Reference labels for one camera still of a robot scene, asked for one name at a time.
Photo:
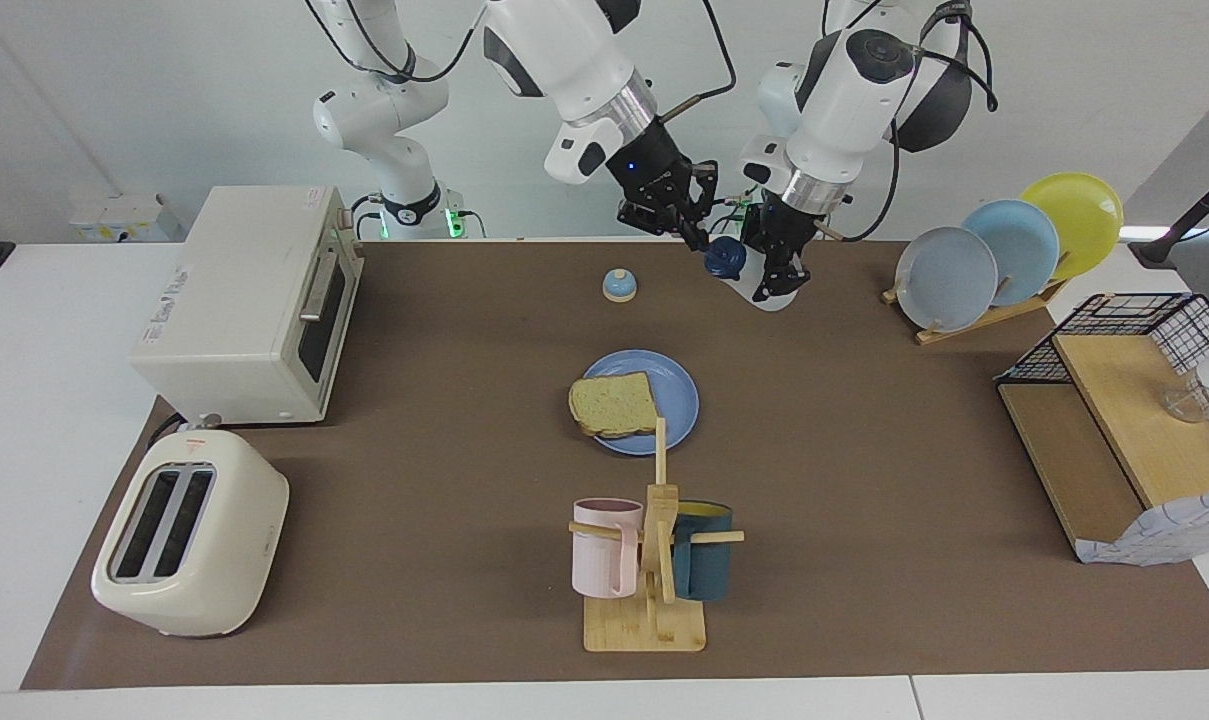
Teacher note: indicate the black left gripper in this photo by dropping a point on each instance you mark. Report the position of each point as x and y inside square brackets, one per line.
[779, 228]

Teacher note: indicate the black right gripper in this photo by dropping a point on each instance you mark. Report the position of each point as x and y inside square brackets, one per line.
[654, 180]

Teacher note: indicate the white seasoning bottle blue cap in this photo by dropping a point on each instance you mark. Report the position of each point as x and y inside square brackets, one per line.
[724, 258]

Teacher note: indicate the toast bread slice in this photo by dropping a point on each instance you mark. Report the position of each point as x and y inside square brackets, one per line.
[614, 405]

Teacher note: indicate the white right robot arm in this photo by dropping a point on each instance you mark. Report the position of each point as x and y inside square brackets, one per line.
[394, 110]

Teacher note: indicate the blue dinner plate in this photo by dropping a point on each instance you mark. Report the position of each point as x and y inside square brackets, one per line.
[679, 390]

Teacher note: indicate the grey-blue plate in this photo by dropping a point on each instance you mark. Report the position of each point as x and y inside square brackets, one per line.
[944, 280]

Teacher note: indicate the wooden plate rack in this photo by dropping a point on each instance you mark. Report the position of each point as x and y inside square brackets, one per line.
[974, 322]

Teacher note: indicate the light blue plate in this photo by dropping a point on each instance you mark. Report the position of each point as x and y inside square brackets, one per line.
[1024, 245]

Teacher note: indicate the yellow plate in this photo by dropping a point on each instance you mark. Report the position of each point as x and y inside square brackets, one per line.
[1084, 215]

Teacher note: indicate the small blue call bell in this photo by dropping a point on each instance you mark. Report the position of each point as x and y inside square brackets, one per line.
[619, 287]

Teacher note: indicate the teal mug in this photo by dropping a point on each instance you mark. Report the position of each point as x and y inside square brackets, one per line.
[709, 570]

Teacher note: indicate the pink mug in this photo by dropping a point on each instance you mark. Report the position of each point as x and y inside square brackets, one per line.
[604, 560]

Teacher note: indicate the black stand pole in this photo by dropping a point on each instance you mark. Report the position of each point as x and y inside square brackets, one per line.
[1159, 250]

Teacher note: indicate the wooden mug tree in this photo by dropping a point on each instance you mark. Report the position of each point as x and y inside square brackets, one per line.
[644, 630]

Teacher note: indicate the brown table mat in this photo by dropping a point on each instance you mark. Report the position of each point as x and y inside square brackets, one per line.
[444, 520]

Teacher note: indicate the clear glass cup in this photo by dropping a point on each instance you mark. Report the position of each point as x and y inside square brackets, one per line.
[1184, 405]

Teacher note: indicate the blue white patterned cloth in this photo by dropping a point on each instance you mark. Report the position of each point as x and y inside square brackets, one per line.
[1164, 530]

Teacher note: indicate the white toaster oven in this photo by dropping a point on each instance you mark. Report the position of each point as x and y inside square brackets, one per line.
[234, 320]

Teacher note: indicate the cream pop-up toaster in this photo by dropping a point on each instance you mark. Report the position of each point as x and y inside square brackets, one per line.
[234, 540]

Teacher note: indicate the white background box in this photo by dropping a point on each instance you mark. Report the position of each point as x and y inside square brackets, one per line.
[124, 220]

